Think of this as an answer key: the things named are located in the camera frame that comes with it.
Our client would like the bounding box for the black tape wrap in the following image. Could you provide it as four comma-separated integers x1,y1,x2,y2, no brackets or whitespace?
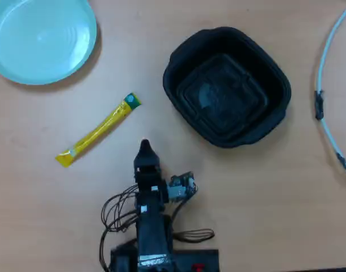
335,152,346,171
314,90,325,121

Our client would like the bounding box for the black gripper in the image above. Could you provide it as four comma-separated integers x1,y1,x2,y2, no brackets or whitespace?
133,138,170,205

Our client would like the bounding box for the light blue round plate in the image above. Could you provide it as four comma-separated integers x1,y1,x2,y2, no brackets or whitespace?
0,0,98,86

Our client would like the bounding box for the looped brown wire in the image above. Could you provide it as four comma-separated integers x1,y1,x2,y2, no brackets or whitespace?
172,228,216,244

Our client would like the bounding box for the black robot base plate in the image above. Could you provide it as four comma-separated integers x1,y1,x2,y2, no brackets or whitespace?
109,239,221,272

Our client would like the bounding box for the thin brown wire bundle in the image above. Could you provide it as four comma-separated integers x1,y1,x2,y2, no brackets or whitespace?
98,183,141,272

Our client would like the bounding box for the white cable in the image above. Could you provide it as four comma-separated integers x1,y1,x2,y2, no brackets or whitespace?
316,0,346,178

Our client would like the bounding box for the small wrist camera board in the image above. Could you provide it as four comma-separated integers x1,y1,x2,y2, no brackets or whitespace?
168,171,199,203

